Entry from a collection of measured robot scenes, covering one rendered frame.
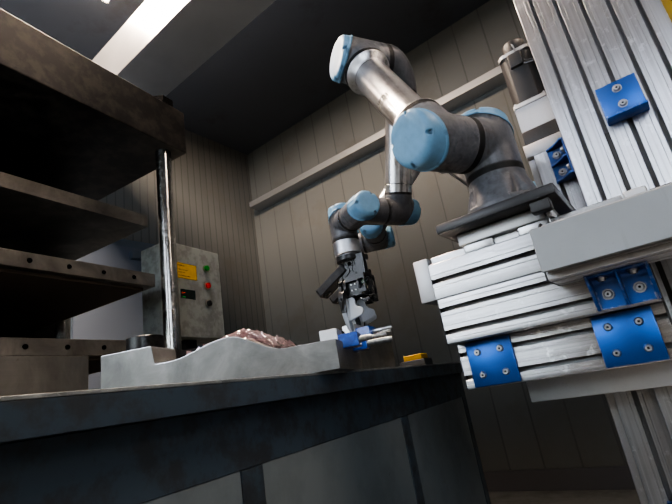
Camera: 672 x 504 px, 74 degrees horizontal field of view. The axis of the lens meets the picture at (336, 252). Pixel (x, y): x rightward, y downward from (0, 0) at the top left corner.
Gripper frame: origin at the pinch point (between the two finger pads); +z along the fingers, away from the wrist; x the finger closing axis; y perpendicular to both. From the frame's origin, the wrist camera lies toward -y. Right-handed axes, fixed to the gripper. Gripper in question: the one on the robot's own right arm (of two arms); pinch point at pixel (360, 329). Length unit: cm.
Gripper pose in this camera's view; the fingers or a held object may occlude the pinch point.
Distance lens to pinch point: 154.1
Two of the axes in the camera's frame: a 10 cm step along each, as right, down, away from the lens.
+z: 1.6, 9.4, -3.0
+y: 8.5, -2.8, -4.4
